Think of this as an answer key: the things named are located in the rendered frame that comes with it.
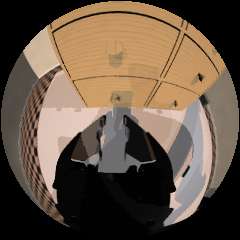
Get light wooden chest of drawers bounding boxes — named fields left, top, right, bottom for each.
left=47, top=8, right=226, bottom=108

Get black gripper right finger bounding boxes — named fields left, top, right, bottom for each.
left=123, top=115, right=176, bottom=193

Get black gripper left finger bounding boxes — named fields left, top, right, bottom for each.
left=52, top=115, right=106, bottom=190

